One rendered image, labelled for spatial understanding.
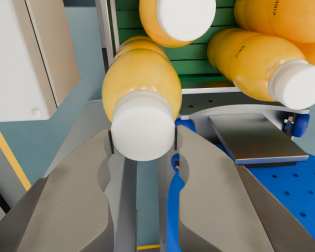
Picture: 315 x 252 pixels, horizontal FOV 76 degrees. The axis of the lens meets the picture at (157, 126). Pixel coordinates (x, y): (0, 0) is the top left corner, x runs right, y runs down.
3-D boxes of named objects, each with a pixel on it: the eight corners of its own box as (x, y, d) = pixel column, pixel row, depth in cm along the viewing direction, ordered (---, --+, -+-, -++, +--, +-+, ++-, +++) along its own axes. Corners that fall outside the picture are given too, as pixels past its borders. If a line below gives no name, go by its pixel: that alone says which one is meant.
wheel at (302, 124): (288, 139, 35) (302, 143, 34) (297, 116, 33) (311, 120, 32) (290, 128, 38) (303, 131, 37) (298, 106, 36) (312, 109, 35)
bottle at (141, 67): (155, 24, 27) (178, 51, 11) (172, 73, 30) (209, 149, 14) (107, 45, 27) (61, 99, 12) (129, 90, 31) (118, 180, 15)
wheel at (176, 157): (191, 175, 35) (198, 169, 36) (177, 152, 36) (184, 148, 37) (178, 180, 39) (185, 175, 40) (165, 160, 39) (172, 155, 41)
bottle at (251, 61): (254, 41, 34) (354, 71, 18) (226, 76, 37) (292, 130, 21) (222, 16, 32) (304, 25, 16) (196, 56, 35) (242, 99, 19)
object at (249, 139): (206, 126, 38) (232, 173, 27) (208, 115, 37) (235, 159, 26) (258, 123, 39) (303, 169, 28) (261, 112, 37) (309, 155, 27)
